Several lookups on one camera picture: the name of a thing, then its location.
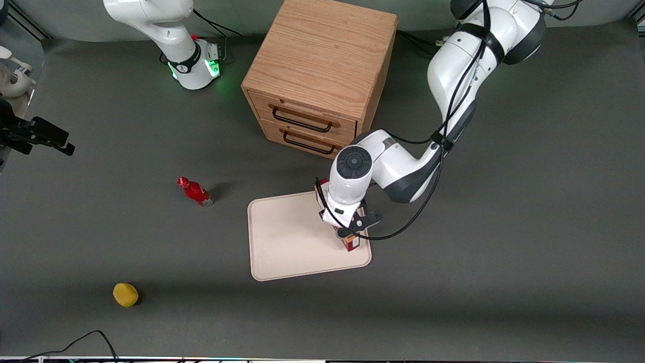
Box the black left base cables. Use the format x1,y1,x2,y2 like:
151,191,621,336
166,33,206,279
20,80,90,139
397,29,444,57

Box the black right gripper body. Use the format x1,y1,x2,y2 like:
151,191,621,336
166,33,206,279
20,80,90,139
0,99,34,156

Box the white curved object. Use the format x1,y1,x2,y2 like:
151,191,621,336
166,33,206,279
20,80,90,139
0,45,37,98

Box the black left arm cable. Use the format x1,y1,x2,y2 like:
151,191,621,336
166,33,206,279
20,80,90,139
315,0,497,241

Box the thin black floor cable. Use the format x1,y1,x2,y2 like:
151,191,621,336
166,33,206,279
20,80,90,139
20,330,119,362

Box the cream plastic tray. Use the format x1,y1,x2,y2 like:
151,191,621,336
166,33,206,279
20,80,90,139
247,191,372,282

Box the black base cables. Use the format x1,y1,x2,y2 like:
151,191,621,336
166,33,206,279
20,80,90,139
193,8,243,64
397,29,444,57

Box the yellow lemon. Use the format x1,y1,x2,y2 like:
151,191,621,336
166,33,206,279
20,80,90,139
113,283,140,308

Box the black right base cables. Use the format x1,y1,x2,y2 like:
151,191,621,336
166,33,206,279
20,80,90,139
193,8,243,64

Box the wooden drawer front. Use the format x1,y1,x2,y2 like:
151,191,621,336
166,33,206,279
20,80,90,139
260,118,356,165
248,91,358,147

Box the black diagonal rail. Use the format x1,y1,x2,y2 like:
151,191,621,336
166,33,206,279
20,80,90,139
8,0,52,41

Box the red plaid cookie box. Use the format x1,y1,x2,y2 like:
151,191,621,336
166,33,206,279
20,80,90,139
314,178,361,252

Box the black metal drawer handle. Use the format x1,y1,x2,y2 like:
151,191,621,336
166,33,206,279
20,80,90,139
272,105,335,134
283,130,336,155

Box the red plastic bottle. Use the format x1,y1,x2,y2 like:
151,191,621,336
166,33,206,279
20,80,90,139
177,176,214,207

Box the wooden drawer cabinet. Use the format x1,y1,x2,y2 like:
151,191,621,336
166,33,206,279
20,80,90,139
241,0,399,166

